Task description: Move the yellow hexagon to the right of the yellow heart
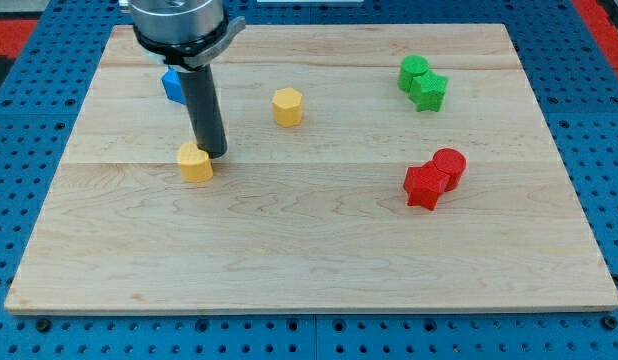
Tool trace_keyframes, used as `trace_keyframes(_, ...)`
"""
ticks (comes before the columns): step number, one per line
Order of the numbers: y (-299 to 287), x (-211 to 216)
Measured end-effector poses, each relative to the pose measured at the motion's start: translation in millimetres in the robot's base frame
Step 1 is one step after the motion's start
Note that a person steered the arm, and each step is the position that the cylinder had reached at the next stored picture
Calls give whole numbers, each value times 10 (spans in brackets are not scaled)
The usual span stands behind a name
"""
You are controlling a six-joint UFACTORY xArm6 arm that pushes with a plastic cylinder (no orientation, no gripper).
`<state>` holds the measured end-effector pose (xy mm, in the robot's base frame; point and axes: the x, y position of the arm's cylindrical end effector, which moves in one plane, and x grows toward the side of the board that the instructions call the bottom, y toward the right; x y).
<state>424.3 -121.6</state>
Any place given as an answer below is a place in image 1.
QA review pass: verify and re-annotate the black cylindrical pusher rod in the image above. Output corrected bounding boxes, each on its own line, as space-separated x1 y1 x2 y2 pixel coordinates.
178 65 228 159

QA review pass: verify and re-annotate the yellow hexagon block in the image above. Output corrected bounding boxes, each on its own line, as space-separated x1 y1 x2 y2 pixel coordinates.
272 88 303 127

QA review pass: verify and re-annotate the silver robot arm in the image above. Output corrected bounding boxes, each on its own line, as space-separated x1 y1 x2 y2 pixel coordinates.
119 0 246 159

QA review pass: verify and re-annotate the yellow heart block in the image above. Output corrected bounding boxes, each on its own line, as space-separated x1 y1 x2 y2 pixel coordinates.
177 141 214 183

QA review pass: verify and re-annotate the blue block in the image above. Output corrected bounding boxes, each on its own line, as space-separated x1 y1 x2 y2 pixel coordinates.
161 68 186 105

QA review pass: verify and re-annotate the wooden board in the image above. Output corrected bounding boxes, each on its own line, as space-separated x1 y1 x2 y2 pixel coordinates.
5 24 618 316

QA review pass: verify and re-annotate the green cylinder block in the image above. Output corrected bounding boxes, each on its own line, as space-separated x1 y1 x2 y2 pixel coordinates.
397 54 429 92

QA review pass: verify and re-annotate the green star block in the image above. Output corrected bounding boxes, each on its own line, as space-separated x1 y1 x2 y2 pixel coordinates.
408 70 448 112

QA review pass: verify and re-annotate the red star block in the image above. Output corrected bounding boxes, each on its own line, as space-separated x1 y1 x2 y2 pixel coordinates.
403 161 450 211

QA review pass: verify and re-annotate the red cylinder block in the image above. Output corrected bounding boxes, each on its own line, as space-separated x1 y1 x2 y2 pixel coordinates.
432 148 467 192

